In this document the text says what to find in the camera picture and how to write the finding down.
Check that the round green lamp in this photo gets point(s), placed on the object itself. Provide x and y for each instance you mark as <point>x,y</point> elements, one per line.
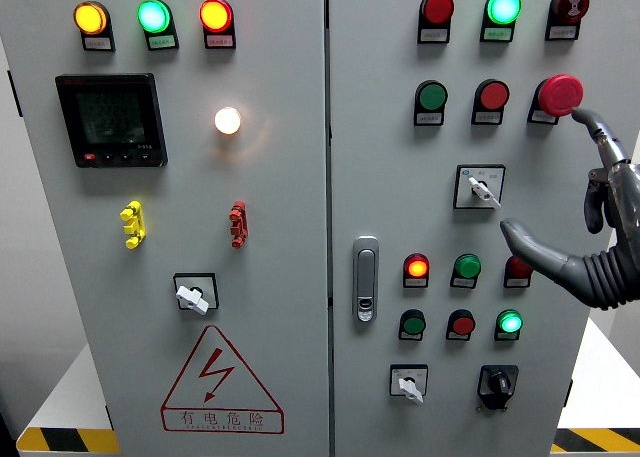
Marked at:
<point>154,16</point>
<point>504,7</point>

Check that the black cabinet hinge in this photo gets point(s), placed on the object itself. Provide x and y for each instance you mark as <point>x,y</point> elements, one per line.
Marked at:
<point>15,94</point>

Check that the small lit red lamp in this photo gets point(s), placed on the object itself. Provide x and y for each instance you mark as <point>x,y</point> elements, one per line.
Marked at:
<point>417,266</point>

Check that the round red lamp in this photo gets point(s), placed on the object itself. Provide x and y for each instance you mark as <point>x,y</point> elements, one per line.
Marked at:
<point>437,8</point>
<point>216,15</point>

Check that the round yellow lamp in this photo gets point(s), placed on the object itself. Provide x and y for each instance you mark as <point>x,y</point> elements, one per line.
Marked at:
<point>90,18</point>

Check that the silver door lock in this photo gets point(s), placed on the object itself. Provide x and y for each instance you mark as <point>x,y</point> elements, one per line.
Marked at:
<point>366,277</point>

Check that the small green push button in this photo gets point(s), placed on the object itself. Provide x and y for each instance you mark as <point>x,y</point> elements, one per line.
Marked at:
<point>414,323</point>
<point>468,266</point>

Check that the large red stop button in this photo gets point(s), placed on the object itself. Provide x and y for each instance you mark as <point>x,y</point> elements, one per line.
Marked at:
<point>561,94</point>

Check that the pale grey cabinet door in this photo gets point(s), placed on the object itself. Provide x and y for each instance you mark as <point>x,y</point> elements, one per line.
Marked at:
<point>280,187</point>
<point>400,202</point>

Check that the round white lamp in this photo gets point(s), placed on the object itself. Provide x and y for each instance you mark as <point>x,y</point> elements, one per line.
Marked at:
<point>228,121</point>

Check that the small lit green lamp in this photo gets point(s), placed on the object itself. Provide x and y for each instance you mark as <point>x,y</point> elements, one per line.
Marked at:
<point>509,322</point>

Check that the small red push button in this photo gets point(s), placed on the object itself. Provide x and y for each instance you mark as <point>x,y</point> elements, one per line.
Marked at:
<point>462,323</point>
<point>515,269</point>

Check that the dark red buzzer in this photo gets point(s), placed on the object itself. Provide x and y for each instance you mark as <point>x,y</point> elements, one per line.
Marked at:
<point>571,4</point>

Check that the black display meter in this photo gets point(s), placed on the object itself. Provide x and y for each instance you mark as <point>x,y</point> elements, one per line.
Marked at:
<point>112,119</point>

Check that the black yellow striped tape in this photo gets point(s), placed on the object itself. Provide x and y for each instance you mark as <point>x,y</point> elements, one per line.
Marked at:
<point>65,440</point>
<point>600,440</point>

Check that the red warning triangle sign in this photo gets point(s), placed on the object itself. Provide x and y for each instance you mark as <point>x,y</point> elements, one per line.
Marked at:
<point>220,367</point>

